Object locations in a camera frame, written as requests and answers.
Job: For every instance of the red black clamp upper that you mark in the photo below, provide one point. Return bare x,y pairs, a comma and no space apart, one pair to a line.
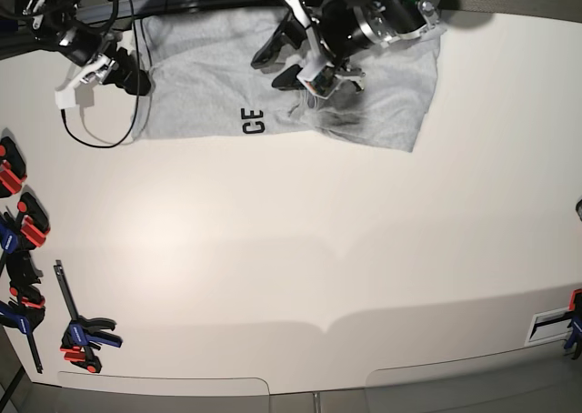
13,168

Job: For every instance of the grey T-shirt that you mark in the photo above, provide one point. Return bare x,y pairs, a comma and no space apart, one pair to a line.
203,84

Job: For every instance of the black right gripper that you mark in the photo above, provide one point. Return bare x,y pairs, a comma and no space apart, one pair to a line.
127,75

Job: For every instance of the white label sticker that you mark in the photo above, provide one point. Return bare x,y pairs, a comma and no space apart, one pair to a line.
548,326

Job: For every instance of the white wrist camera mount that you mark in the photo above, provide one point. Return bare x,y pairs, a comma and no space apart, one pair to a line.
94,72

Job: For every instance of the blue clamp right edge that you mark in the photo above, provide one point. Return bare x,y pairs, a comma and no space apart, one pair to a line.
574,339

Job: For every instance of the black clamp lower left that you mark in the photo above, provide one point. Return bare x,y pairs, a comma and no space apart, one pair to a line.
25,310

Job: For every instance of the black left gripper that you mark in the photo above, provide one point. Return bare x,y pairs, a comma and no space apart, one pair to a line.
288,39

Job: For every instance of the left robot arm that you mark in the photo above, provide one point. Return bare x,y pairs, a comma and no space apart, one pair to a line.
335,30

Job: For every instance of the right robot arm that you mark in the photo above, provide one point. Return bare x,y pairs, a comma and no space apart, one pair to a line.
93,49

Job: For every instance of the blue bar clamp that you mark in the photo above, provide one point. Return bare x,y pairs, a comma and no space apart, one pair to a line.
84,336

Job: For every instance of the blue black clamp left edge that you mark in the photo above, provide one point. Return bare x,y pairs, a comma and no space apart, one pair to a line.
9,237

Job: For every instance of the red black clamp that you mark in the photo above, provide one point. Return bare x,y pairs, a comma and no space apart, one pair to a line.
32,222
13,168

